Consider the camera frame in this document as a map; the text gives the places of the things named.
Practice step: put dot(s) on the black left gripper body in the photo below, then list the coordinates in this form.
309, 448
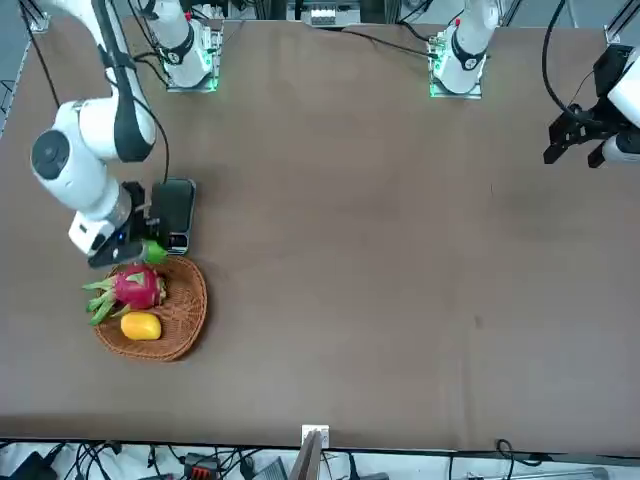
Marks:
597, 120

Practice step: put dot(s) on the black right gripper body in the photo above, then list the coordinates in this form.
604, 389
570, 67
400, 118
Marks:
137, 205

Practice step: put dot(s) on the green apple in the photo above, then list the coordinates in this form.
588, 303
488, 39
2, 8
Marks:
157, 252

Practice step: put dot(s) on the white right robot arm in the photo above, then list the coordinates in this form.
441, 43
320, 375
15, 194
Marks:
80, 180

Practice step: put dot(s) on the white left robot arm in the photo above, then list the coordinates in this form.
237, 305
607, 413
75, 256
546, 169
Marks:
467, 50

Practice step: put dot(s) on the white electronic scale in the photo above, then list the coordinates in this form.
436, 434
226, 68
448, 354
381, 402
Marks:
182, 205

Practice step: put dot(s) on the pink dragon fruit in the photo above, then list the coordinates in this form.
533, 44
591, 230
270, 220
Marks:
136, 286

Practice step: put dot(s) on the yellow mango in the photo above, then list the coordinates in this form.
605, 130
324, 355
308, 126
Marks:
141, 326

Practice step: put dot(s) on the brown wicker basket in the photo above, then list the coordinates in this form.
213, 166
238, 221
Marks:
187, 305

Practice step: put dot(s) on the black power adapter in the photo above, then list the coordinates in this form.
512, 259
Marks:
30, 467

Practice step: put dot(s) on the red and black connector block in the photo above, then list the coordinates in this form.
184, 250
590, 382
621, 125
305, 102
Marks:
200, 470

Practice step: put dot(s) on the grey power strip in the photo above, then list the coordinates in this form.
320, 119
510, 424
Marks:
325, 17

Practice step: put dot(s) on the grey foot pedal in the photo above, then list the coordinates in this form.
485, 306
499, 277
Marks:
274, 471

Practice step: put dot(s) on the brown wooden board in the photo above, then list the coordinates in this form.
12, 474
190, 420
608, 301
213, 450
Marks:
307, 460

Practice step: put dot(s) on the silver metal rod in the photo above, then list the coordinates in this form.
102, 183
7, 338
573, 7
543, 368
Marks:
550, 472

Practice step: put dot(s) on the aluminium frame profile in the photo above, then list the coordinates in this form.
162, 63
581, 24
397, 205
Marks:
40, 24
617, 27

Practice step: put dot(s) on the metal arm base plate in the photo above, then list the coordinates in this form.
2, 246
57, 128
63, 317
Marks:
214, 50
436, 47

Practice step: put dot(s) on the small white bracket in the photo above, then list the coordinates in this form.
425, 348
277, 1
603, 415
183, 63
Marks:
325, 432

